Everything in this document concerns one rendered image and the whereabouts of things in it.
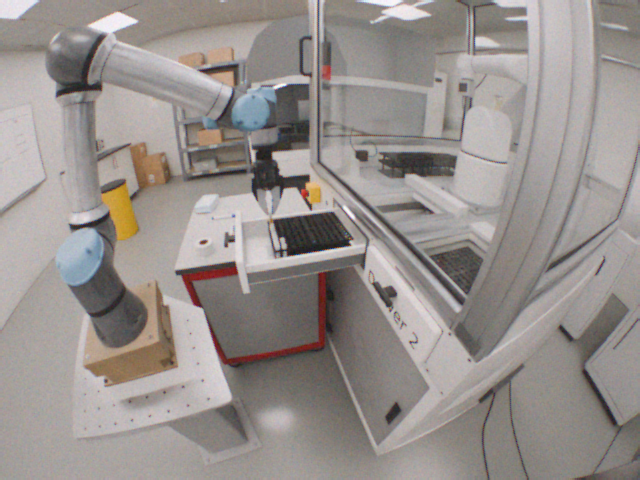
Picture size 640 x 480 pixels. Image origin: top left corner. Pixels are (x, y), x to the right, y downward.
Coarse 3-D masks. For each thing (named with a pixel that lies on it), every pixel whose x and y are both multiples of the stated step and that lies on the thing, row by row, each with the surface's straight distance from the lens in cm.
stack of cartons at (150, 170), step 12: (144, 144) 532; (132, 156) 518; (144, 156) 526; (156, 156) 496; (144, 168) 513; (156, 168) 502; (168, 168) 522; (144, 180) 519; (156, 180) 510; (168, 180) 520
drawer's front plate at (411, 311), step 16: (368, 256) 64; (368, 272) 65; (384, 272) 57; (400, 288) 53; (384, 304) 61; (400, 304) 54; (416, 304) 50; (400, 320) 56; (416, 320) 50; (432, 320) 48; (400, 336) 58; (432, 336) 47; (416, 352) 54
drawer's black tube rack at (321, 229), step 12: (300, 216) 82; (312, 216) 82; (324, 216) 82; (336, 216) 82; (276, 228) 76; (288, 228) 75; (300, 228) 75; (312, 228) 75; (324, 228) 76; (336, 228) 76; (288, 240) 70; (300, 240) 69; (312, 240) 69; (324, 240) 69; (336, 240) 69; (348, 240) 70; (288, 252) 70; (300, 252) 70; (312, 252) 70
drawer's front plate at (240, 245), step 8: (240, 216) 80; (240, 224) 75; (240, 232) 71; (240, 240) 67; (240, 248) 64; (240, 256) 61; (240, 264) 60; (240, 272) 62; (240, 280) 64; (248, 288) 65
